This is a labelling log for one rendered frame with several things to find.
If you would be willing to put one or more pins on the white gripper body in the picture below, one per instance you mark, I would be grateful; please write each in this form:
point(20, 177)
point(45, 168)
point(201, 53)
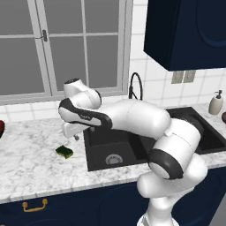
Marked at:
point(70, 129)

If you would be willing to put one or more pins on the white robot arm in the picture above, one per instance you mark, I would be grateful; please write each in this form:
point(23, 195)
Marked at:
point(138, 117)

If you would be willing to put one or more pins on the green sponge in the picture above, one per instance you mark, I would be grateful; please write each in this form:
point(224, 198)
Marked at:
point(65, 151)

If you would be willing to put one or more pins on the black sink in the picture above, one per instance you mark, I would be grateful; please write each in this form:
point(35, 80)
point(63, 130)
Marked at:
point(117, 147)

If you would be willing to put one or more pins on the dark red pan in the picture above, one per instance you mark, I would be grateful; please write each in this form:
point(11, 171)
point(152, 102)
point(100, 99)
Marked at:
point(1, 128)

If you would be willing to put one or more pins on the navy drawer front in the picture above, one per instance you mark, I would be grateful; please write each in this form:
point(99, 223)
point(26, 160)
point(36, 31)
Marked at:
point(58, 209)

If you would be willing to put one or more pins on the navy cupboard door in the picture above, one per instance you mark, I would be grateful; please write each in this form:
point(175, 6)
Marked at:
point(120, 206)
point(203, 200)

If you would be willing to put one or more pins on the black curved tap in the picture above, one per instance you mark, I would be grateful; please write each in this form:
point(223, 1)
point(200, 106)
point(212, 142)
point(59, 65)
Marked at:
point(136, 75)

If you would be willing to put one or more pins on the grey framed window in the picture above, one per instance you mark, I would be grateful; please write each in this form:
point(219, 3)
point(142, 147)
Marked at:
point(64, 44)

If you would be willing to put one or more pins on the beige soap dispenser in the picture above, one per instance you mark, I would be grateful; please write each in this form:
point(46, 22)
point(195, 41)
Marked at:
point(215, 105)

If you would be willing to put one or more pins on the brown round object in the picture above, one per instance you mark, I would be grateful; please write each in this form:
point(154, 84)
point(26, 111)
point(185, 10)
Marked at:
point(224, 117)

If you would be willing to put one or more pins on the grey wall outlet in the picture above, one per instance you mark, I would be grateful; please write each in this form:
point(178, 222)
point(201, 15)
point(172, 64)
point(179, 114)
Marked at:
point(177, 77)
point(189, 76)

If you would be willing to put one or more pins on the navy wall cupboard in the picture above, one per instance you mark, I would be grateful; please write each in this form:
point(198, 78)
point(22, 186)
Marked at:
point(188, 32)

